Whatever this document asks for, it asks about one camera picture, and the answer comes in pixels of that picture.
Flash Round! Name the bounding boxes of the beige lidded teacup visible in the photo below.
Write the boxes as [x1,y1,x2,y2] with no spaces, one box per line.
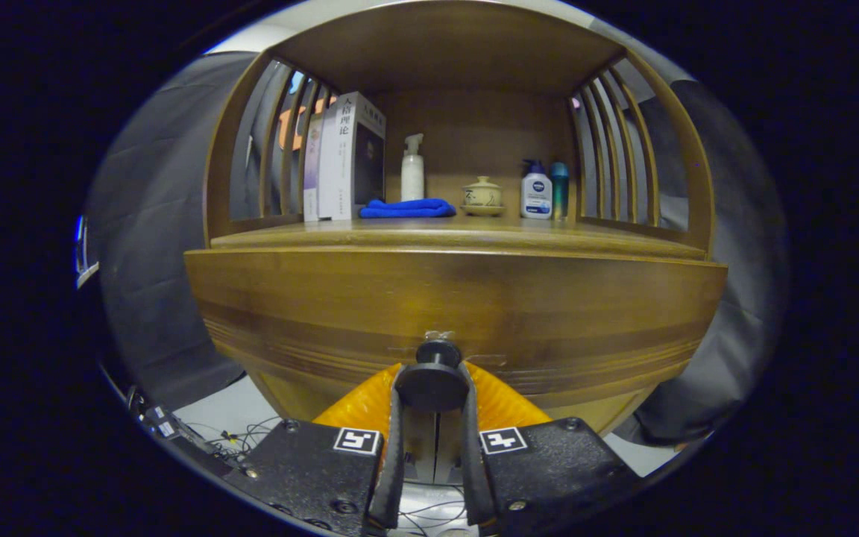
[462,176,505,217]

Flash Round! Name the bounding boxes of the wooden cabinet door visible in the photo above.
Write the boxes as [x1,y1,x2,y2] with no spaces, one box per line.
[545,365,673,437]
[251,369,326,422]

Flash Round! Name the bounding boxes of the black floor cables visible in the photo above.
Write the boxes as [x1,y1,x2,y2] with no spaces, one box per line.
[202,418,285,457]

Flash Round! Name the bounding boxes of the white pump bottle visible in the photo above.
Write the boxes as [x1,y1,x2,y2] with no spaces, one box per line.
[400,133,426,202]

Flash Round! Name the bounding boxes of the teal slim bottle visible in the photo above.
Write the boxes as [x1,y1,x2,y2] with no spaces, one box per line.
[551,162,570,219]

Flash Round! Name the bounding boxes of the wooden cabinet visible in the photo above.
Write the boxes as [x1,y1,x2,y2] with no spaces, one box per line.
[185,0,729,437]

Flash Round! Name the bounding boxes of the wooden countertop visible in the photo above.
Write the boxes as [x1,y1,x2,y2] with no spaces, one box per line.
[210,215,706,260]

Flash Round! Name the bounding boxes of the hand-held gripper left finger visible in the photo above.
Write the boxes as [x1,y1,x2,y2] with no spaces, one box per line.
[222,362,409,537]

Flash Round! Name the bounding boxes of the folded blue cloth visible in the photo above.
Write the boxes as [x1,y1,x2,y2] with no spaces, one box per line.
[359,198,457,219]

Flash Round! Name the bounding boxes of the thick white book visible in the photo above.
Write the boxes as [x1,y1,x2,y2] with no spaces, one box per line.
[318,91,387,221]

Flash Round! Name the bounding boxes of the black drawer knob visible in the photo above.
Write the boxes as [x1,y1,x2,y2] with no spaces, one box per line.
[396,339,469,412]

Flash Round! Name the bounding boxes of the wooden drawer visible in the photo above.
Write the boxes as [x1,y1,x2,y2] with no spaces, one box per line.
[185,248,729,407]

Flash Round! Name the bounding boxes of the white lotion bottle blue cap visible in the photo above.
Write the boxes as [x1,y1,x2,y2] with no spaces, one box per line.
[520,159,554,220]

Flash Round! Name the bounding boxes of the black equipment box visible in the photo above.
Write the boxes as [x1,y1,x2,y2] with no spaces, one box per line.
[139,403,230,478]

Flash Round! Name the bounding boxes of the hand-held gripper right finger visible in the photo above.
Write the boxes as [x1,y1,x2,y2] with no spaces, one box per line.
[458,362,643,537]

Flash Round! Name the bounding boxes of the thin pale purple book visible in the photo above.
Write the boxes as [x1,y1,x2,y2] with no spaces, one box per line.
[303,112,324,222]

